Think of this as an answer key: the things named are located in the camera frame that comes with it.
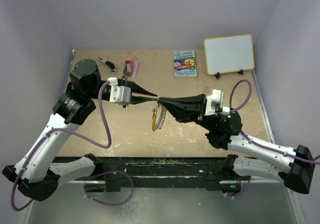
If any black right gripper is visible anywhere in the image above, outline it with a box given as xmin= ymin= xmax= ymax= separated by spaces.
xmin=159 ymin=93 xmax=217 ymax=132

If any metal keyring organizer with rings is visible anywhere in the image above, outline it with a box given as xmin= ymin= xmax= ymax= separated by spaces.
xmin=151 ymin=103 xmax=167 ymax=132

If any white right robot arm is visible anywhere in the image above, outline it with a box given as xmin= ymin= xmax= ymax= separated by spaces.
xmin=157 ymin=89 xmax=315 ymax=194

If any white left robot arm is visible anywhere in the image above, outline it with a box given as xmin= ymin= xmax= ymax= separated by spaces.
xmin=2 ymin=59 xmax=157 ymax=211

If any pink capped bottle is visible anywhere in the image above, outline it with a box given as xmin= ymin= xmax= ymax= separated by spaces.
xmin=123 ymin=57 xmax=133 ymax=77

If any pink highlighter marker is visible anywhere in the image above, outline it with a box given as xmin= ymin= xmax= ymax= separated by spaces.
xmin=131 ymin=61 xmax=140 ymax=78

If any grey black stapler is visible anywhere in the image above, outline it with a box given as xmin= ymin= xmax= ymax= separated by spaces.
xmin=97 ymin=57 xmax=118 ymax=74

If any treehouse paperback book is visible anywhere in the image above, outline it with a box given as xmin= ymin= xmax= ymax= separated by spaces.
xmin=173 ymin=50 xmax=197 ymax=78

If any yellow framed whiteboard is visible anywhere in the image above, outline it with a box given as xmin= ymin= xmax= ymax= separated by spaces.
xmin=203 ymin=33 xmax=255 ymax=79

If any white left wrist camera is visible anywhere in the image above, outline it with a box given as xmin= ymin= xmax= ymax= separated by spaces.
xmin=107 ymin=77 xmax=122 ymax=105

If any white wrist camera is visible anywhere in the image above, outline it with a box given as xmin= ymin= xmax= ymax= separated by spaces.
xmin=203 ymin=89 xmax=230 ymax=116
xmin=107 ymin=77 xmax=122 ymax=105

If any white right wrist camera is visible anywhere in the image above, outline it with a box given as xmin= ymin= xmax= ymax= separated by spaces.
xmin=203 ymin=89 xmax=230 ymax=116

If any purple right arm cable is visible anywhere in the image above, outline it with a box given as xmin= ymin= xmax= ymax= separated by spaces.
xmin=222 ymin=79 xmax=320 ymax=201

